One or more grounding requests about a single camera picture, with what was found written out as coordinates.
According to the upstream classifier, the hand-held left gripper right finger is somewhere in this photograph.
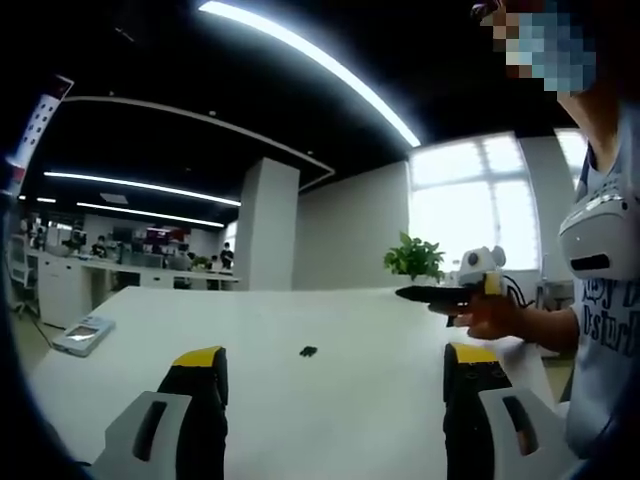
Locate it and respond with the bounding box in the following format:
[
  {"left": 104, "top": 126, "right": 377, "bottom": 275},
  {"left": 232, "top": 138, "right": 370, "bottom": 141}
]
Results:
[{"left": 442, "top": 342, "right": 571, "bottom": 480}]

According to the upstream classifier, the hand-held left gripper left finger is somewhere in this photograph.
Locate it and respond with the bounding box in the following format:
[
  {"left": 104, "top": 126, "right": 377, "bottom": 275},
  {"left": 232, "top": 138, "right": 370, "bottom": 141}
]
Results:
[{"left": 91, "top": 345, "right": 230, "bottom": 480}]

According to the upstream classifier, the person's right hand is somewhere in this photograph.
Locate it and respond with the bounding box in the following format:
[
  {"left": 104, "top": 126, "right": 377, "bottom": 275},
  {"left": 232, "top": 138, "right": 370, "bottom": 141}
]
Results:
[{"left": 447, "top": 292, "right": 531, "bottom": 341}]

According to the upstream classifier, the green potted plant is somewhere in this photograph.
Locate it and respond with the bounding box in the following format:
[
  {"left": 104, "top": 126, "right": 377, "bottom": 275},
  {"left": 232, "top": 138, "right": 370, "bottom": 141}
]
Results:
[{"left": 383, "top": 230, "right": 447, "bottom": 286}]

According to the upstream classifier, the white chest-worn device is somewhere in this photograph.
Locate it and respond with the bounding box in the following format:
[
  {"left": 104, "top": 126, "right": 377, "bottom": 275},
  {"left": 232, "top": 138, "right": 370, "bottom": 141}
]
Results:
[{"left": 557, "top": 192, "right": 640, "bottom": 281}]

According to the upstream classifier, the white flat device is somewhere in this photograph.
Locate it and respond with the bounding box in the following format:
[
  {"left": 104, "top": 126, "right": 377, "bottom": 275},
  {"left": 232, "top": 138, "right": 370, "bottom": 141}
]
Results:
[{"left": 51, "top": 315, "right": 117, "bottom": 358}]

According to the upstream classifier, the person in grey shirt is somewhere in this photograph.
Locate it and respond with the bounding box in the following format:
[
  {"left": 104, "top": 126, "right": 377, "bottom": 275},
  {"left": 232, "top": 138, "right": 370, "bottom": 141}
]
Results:
[{"left": 564, "top": 107, "right": 640, "bottom": 464}]

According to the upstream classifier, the white office counter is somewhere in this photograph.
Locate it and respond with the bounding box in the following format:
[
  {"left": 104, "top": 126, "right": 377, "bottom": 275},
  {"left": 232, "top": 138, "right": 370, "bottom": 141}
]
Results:
[{"left": 24, "top": 247, "right": 241, "bottom": 326}]

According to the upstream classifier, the white office chair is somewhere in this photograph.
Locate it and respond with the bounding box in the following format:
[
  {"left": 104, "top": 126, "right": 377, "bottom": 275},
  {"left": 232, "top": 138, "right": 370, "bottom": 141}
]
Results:
[{"left": 7, "top": 234, "right": 41, "bottom": 319}]

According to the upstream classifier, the long ceiling light strip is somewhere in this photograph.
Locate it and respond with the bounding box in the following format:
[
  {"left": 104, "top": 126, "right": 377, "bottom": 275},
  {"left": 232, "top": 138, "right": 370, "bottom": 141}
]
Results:
[{"left": 196, "top": 0, "right": 423, "bottom": 149}]

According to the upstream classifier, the white dotted calibration board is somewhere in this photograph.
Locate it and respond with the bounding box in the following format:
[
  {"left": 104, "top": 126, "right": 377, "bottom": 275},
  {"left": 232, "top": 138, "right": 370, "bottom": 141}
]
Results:
[{"left": 5, "top": 74, "right": 75, "bottom": 194}]

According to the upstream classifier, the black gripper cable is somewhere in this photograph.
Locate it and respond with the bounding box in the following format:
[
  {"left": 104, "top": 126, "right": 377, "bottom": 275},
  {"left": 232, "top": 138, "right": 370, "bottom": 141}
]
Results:
[{"left": 501, "top": 273, "right": 535, "bottom": 311}]

